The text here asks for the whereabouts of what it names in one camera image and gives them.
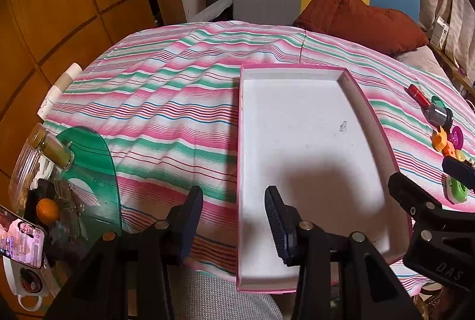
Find white printed mug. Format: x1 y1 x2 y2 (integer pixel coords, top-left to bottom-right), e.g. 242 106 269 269
2 257 49 312

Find red metallic cylinder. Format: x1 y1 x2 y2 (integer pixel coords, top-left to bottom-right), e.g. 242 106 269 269
406 84 431 110

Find teal plastic flanged piece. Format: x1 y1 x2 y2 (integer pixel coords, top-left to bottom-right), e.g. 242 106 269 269
431 95 445 108

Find striped pink green tablecloth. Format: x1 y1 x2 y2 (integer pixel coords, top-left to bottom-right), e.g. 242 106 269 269
45 21 474 281

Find orange fruit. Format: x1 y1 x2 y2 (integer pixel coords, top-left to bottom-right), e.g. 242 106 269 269
35 198 60 227

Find rolled white paper tube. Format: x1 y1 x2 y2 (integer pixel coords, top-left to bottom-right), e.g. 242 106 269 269
37 62 83 120

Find green glass side table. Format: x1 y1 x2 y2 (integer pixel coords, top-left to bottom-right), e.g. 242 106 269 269
57 126 122 243

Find magenta plastic plunger toy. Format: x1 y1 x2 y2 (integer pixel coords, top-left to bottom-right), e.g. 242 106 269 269
448 126 464 150

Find pink-rimmed white tray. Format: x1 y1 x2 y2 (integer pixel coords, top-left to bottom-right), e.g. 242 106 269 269
237 64 411 294

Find green white round toy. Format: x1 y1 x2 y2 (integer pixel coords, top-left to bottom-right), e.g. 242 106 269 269
446 176 468 204

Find orange linked cubes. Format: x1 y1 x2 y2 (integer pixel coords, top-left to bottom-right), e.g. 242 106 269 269
431 127 457 158

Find spice jar yellow contents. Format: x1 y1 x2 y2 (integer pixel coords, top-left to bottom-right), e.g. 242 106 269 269
27 124 74 171

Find smartphone with lit screen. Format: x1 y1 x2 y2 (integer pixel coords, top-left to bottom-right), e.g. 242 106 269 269
0 206 46 269

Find small white box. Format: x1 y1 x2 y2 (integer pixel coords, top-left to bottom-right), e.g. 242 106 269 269
430 17 449 51

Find wooden side shelf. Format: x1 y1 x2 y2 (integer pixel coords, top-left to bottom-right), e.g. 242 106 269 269
429 45 474 98

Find yellow-orange plastic comb case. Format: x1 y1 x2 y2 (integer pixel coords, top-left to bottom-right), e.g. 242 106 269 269
455 149 466 162

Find rust red cushion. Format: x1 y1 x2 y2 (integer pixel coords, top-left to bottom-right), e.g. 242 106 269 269
293 0 429 56

